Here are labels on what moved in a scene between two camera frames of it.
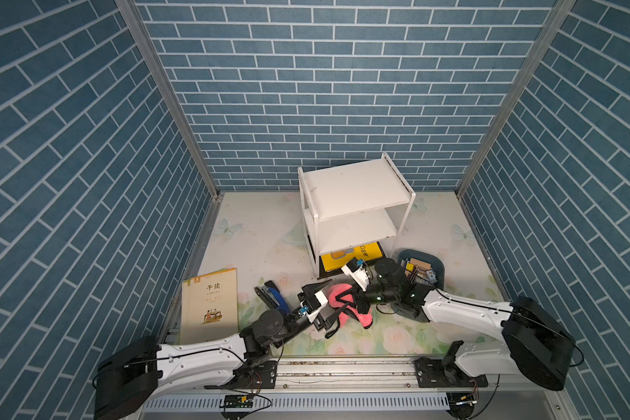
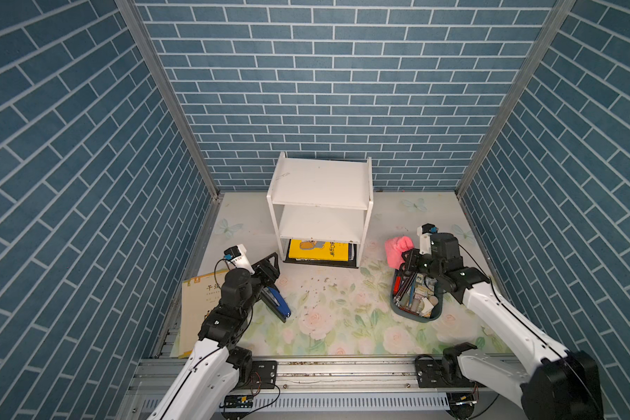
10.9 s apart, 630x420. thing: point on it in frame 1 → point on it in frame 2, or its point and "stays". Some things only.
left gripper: (327, 322) → (273, 273)
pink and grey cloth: (342, 296) → (395, 247)
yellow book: (338, 259) → (318, 249)
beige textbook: (209, 307) stays
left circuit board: (238, 401) stays
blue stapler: (272, 297) stays
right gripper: (360, 298) → (409, 264)
